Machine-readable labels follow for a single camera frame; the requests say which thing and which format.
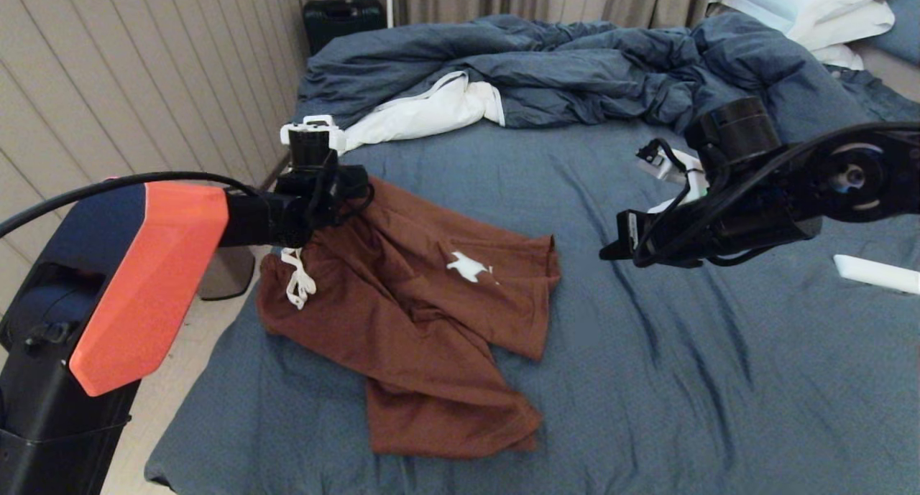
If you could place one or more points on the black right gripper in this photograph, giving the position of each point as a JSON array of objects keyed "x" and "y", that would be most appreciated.
[{"x": 747, "y": 215}]

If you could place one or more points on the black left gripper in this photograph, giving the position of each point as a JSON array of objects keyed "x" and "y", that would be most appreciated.
[{"x": 316, "y": 193}]

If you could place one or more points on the black and orange left arm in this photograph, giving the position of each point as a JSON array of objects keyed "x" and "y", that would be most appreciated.
[{"x": 144, "y": 279}]

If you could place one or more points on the bronze trash bin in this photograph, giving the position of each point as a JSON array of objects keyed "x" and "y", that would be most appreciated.
[{"x": 230, "y": 272}]

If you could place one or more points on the blue bed sheet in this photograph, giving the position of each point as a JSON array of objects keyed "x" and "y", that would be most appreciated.
[{"x": 647, "y": 409}]

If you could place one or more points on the black suitcase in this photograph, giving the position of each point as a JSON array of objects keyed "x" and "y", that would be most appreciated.
[{"x": 343, "y": 24}]

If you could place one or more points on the crumpled blue duvet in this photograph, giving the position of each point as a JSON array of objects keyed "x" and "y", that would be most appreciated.
[{"x": 560, "y": 67}]

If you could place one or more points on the flat white rectangular object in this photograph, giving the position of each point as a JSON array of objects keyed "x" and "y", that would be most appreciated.
[{"x": 877, "y": 274}]

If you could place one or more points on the beige headboard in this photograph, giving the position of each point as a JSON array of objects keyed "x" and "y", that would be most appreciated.
[{"x": 891, "y": 71}]

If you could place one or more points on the blue pillow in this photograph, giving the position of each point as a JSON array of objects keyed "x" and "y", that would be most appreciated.
[{"x": 902, "y": 24}]

